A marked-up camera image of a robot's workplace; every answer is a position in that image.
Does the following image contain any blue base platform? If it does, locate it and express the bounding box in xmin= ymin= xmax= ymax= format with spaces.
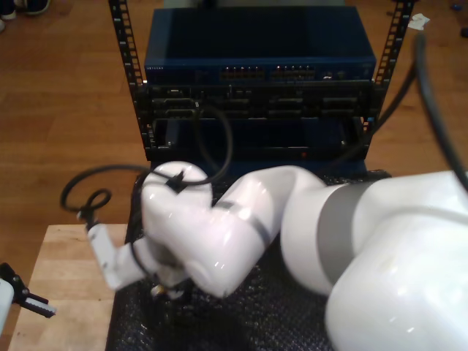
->
xmin=149 ymin=159 xmax=368 ymax=176

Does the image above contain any white crumpled paper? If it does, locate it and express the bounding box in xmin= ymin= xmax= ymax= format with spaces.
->
xmin=407 ymin=13 xmax=431 ymax=32

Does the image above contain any blue Netgear network switch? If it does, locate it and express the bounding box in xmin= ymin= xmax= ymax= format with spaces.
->
xmin=143 ymin=7 xmax=377 ymax=86

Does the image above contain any black camera cable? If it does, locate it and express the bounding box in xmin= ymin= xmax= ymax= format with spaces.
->
xmin=60 ymin=32 xmax=468 ymax=221

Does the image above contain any black rack server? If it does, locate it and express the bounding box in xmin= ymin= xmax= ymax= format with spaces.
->
xmin=146 ymin=84 xmax=374 ymax=120

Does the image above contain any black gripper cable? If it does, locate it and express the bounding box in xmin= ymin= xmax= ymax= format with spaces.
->
xmin=127 ymin=175 xmax=154 ymax=279

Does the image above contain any black bubble wrap mat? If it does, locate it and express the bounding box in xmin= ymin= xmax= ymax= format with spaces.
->
xmin=105 ymin=170 xmax=394 ymax=351

